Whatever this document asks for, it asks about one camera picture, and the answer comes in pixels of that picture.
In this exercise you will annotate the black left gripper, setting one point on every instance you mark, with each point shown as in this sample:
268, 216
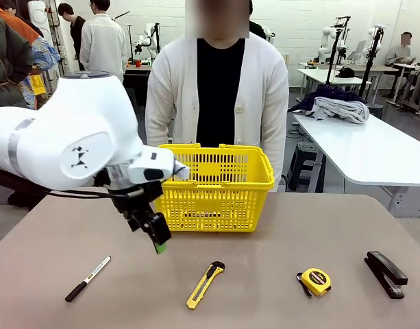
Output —
134, 198

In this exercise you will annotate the yellow black utility knife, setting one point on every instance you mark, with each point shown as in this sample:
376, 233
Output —
204, 286

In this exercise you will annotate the yellow tape measure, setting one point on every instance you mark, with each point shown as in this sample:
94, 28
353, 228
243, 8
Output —
317, 281

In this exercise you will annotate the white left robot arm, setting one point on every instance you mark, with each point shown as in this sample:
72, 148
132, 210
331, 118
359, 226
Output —
76, 137

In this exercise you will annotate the person right forearm white sleeve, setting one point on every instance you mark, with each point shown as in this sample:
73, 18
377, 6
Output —
158, 127

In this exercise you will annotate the person left forearm white sleeve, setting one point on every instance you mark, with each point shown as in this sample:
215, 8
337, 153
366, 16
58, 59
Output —
274, 144

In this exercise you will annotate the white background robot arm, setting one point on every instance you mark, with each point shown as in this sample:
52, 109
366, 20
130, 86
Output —
324, 44
146, 37

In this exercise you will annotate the yellow plastic shopping basket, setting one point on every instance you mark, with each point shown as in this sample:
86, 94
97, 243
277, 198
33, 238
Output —
213, 192

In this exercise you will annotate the person torso in white cardigan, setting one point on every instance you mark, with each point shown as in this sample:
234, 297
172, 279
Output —
220, 96

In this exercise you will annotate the white marker with black cap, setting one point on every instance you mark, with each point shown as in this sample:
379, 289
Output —
89, 277

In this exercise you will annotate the red cup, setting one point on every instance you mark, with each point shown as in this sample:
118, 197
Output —
138, 63

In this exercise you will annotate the black plastic stool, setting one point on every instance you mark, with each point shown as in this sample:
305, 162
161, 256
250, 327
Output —
304, 164

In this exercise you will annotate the bystander in white shirt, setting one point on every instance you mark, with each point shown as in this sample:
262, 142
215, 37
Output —
103, 44

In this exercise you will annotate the bystander in black shirt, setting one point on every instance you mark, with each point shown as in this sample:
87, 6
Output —
77, 31

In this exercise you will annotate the bystander in orange green clothes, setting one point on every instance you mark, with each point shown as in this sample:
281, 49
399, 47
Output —
11, 51

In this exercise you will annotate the dark blue cloth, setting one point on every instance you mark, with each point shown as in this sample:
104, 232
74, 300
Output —
329, 92

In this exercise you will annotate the small white table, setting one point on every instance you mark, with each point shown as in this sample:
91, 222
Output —
319, 77

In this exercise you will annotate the grey cloth pile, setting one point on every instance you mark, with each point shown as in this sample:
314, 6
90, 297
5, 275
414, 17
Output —
343, 109

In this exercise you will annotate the large white table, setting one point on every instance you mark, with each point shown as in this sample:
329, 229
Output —
374, 150

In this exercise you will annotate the black stapler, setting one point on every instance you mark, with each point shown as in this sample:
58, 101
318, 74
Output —
386, 272

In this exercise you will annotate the black cap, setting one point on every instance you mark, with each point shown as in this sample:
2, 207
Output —
345, 72

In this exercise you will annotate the seated bystander in grey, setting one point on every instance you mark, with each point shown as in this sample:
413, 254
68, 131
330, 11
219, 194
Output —
399, 51

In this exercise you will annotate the black camera tripod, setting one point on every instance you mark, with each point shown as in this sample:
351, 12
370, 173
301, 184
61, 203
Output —
370, 61
334, 51

